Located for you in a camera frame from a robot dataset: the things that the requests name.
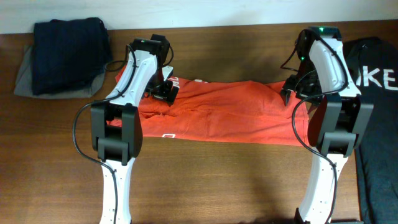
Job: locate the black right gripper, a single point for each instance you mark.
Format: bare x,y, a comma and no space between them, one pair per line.
289,85

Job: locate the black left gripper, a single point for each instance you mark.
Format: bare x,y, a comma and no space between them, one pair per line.
163,93

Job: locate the red printed t-shirt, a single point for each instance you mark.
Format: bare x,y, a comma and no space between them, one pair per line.
245,112

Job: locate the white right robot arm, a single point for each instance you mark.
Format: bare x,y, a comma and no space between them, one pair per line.
339,122

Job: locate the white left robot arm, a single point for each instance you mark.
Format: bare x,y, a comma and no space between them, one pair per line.
116,130

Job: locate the black printed t-shirt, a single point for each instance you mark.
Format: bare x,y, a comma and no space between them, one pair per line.
372,63

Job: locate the folded navy blue garment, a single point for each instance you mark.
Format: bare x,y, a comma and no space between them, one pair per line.
68,55

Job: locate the folded grey garment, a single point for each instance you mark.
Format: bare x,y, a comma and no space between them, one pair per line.
24,83

